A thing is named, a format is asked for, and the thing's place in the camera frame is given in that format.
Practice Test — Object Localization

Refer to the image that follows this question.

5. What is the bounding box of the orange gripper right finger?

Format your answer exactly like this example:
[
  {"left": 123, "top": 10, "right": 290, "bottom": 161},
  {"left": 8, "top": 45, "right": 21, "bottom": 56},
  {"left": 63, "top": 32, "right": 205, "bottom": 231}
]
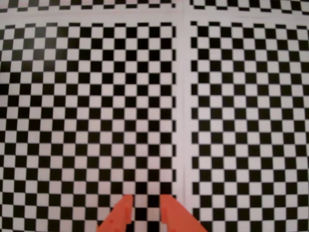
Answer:
[{"left": 160, "top": 194, "right": 209, "bottom": 232}]

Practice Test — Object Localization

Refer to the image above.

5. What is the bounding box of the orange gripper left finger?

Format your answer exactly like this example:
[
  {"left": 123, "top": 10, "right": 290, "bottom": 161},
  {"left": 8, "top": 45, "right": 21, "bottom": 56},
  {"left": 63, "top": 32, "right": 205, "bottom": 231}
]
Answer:
[{"left": 96, "top": 194, "right": 135, "bottom": 232}]

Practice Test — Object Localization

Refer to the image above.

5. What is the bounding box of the black white checkerboard paper sheet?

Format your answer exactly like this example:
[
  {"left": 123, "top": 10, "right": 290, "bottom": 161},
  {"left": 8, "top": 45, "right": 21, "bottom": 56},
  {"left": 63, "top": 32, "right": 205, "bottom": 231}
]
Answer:
[
  {"left": 0, "top": 13, "right": 184, "bottom": 232},
  {"left": 183, "top": 14, "right": 309, "bottom": 232},
  {"left": 183, "top": 0, "right": 309, "bottom": 16},
  {"left": 0, "top": 0, "right": 184, "bottom": 15}
]

